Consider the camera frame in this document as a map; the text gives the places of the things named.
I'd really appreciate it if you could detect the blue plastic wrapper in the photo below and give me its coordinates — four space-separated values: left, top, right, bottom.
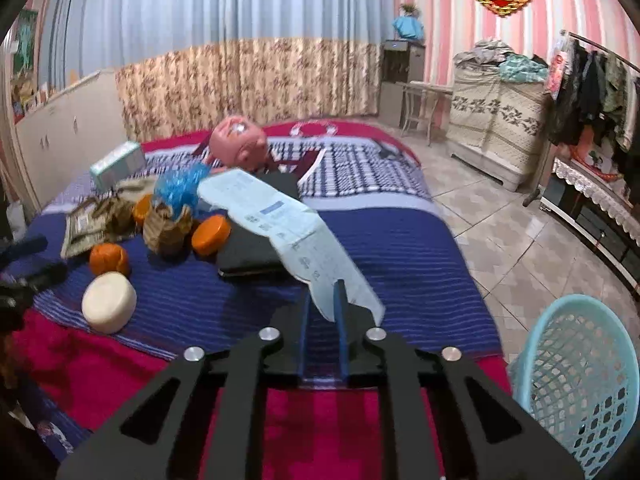
152 164 211 221

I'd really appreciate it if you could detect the green wall poster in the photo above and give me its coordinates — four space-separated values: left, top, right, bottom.
12 10 40 76

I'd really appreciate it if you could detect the cloth-covered cabinet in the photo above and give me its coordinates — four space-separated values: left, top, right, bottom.
446 65 551 191

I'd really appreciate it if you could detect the orange ball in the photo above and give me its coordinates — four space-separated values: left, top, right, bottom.
89 243 131 278

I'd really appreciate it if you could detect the green tissue box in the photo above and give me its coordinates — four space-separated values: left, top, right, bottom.
90 141 147 192

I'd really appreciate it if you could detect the grey water dispenser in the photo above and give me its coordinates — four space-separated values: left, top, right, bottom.
379 40 427 128

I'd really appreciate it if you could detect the blue and floral curtain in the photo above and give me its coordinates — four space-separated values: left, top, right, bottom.
30 0 396 143

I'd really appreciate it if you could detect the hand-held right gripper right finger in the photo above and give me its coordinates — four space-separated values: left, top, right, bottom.
334 280 586 480

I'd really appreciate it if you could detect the orange round container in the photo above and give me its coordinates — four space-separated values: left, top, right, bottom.
191 214 232 257
132 194 155 227

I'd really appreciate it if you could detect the beige wrapper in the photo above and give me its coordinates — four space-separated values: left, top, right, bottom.
114 175 160 201

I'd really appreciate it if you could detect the printed paper sheet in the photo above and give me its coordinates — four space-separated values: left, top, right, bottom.
197 169 386 328

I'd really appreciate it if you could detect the white cabinet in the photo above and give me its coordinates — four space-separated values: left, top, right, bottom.
10 71 128 216

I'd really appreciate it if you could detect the red and blue patterned blanket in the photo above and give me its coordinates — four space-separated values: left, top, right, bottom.
0 119 513 480

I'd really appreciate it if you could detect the light blue plastic basket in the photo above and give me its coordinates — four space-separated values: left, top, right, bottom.
507 294 633 480

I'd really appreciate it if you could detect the pile of clothes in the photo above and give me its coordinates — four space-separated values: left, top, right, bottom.
455 37 549 83

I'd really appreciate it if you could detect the low bench with lace cloth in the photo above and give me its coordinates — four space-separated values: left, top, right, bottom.
540 157 640 301

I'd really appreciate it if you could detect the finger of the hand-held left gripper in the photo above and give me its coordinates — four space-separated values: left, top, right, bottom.
0 236 49 266
20 261 68 293

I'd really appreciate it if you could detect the blue covered water bottle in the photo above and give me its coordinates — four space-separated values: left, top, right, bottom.
392 15 426 42

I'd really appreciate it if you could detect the brown crumpled wrapper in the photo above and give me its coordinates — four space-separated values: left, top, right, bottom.
142 205 193 258

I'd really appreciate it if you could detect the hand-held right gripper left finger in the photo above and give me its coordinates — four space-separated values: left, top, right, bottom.
55 292 312 480

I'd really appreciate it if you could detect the clothes rack with hanging clothes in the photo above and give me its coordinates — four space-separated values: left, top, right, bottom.
522 30 640 211

